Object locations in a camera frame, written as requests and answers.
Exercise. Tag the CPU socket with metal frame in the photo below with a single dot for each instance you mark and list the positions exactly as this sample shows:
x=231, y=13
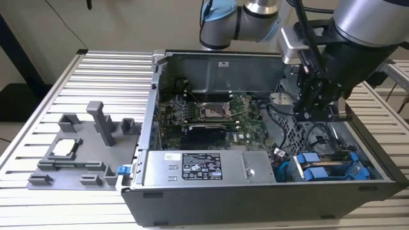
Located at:
x=212, y=110

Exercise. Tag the white sticker on shroud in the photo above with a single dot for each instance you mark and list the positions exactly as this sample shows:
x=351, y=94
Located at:
x=224, y=64

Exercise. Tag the gray metal disk bay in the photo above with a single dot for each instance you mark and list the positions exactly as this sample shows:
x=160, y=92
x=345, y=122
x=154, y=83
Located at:
x=288, y=129

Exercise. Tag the black open PC case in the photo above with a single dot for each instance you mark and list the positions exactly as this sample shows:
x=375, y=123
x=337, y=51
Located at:
x=224, y=206

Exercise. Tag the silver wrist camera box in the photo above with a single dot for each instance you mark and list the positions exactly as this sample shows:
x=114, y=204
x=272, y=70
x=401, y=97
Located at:
x=291, y=45

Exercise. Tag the black graphics card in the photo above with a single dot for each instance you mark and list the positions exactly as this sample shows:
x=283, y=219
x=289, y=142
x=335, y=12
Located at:
x=206, y=133

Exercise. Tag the gray parts rack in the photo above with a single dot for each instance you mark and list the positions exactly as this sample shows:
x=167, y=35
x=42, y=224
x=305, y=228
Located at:
x=90, y=167

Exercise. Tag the CPU chip with silver lid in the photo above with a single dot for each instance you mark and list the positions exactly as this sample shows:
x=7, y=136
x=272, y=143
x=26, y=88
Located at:
x=64, y=147

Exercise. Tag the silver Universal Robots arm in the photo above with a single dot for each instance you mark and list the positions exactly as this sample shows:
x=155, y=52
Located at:
x=224, y=31

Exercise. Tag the silver power supply unit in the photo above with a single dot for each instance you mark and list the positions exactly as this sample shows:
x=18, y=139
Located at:
x=160, y=167

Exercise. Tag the small black hanging object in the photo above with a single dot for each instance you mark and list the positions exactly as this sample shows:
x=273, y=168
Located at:
x=90, y=4

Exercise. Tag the hard disk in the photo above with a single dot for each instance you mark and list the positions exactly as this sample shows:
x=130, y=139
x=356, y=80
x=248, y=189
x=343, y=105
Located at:
x=315, y=173
x=308, y=159

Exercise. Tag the black side furniture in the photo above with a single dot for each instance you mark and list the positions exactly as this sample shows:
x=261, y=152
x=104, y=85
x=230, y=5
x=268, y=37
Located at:
x=19, y=103

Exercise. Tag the green motherboard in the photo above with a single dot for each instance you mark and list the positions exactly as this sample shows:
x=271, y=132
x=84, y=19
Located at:
x=249, y=134

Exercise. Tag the blue case latch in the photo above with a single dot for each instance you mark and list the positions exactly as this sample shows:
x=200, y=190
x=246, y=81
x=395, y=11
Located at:
x=123, y=171

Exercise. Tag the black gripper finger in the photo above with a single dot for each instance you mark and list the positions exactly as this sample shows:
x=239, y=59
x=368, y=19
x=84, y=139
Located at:
x=307, y=100
x=329, y=110

